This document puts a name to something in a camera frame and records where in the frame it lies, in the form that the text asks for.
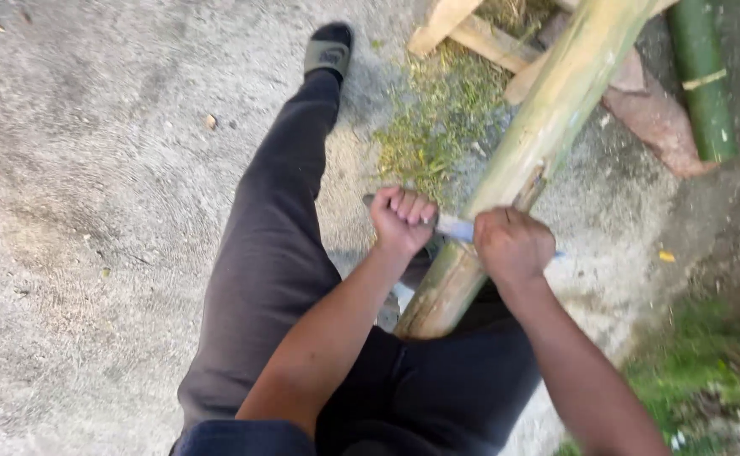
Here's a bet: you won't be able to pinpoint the dark green bamboo pole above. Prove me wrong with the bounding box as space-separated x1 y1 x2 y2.
666 0 739 163

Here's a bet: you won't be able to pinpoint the drawknife with steel blade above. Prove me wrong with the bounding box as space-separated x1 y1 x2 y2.
362 193 566 259

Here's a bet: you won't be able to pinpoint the patch of green grass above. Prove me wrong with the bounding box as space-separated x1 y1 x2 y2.
553 285 740 456

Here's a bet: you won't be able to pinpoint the pile of green bamboo shavings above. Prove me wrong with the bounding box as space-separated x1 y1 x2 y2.
370 0 557 206

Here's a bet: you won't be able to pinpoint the brown log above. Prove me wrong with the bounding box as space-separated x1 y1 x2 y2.
537 9 719 179

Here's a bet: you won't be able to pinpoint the wooden sawhorse frame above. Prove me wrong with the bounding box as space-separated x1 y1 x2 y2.
407 0 681 106

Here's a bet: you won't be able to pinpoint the person's dark blue shirt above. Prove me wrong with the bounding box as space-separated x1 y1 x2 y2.
170 419 317 456

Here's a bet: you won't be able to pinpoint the person's right hand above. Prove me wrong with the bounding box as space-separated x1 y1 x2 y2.
473 206 557 287

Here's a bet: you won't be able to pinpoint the grey slide sandal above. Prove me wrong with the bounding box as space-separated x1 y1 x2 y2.
303 23 353 82

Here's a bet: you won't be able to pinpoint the person's black trousers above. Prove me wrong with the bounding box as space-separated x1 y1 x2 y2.
168 70 545 456

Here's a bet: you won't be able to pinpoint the scraped pale bamboo pole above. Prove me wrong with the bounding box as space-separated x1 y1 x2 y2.
394 0 661 341

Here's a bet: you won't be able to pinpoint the person's left hand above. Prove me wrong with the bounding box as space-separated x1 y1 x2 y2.
370 185 439 257

